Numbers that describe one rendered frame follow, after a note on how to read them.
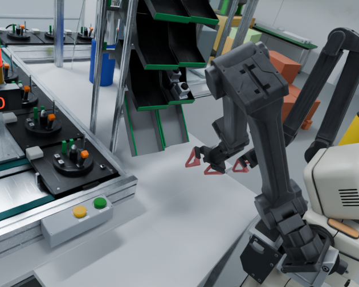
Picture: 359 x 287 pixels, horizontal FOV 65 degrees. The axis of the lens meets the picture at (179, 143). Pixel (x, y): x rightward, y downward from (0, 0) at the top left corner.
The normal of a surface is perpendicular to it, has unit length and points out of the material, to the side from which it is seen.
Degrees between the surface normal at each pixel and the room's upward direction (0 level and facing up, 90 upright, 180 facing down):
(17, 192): 0
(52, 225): 0
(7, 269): 0
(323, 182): 90
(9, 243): 90
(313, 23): 90
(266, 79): 41
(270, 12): 90
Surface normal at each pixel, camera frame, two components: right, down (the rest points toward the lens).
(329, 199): -0.62, 0.31
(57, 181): 0.24, -0.80
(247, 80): -0.21, -0.39
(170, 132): 0.55, -0.16
